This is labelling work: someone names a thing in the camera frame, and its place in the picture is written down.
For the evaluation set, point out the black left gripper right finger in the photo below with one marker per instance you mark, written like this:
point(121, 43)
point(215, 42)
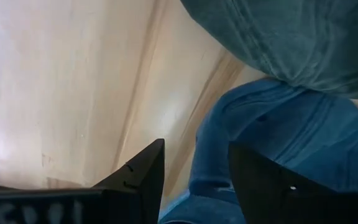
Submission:
point(275, 199)

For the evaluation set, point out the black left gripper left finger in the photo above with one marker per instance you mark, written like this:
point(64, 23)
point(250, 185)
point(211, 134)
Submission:
point(141, 186)

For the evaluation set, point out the dark green hat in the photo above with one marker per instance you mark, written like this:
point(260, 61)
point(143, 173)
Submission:
point(291, 37)

